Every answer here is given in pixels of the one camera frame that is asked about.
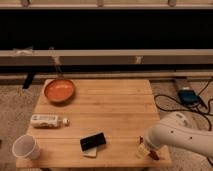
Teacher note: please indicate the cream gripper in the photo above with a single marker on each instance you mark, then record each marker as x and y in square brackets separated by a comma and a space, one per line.
[142, 151]

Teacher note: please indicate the black eraser block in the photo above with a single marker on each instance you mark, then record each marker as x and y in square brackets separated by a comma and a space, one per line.
[92, 141]

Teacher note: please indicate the grey metal rail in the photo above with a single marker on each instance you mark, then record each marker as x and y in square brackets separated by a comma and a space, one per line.
[174, 56]

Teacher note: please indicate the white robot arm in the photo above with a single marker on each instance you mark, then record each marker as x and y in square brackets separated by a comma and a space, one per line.
[173, 130]

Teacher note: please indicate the red brown marker pen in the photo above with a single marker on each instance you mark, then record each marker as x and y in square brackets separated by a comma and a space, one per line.
[152, 154]

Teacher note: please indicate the white ceramic cup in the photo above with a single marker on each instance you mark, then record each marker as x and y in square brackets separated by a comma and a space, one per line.
[26, 146]

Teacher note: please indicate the wooden table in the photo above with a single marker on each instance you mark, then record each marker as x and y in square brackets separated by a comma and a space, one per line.
[122, 109]

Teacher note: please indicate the orange frying pan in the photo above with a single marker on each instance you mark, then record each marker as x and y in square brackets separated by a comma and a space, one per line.
[60, 89]

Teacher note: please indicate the blue power adapter box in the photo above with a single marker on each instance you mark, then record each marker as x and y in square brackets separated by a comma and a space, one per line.
[188, 97]

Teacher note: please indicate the white plastic bottle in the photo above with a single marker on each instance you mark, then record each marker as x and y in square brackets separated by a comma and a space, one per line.
[48, 121]

